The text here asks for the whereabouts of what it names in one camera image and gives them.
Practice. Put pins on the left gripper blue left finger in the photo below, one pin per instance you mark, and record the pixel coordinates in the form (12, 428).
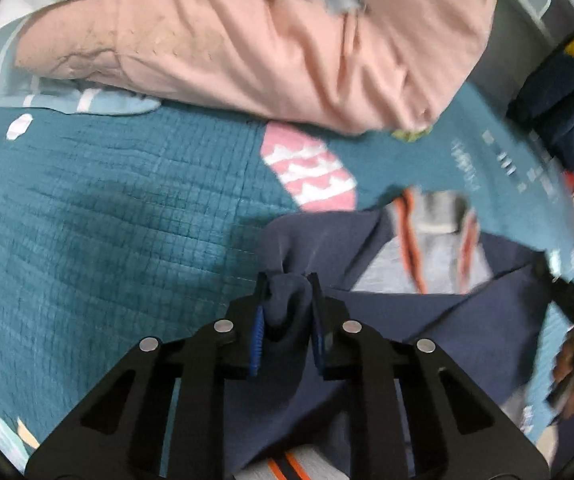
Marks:
(256, 334)

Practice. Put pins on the teal quilted bed cover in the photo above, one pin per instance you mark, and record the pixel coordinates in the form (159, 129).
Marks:
(116, 228)

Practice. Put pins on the green folded quilt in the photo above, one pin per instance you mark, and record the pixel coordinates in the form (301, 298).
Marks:
(409, 136)

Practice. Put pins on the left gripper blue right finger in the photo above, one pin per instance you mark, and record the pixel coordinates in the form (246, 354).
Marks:
(318, 331)

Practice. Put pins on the grey navy zip jacket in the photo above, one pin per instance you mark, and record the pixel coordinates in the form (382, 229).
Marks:
(418, 268)

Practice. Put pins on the striped blue pillow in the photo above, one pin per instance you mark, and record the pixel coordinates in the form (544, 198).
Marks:
(20, 89)

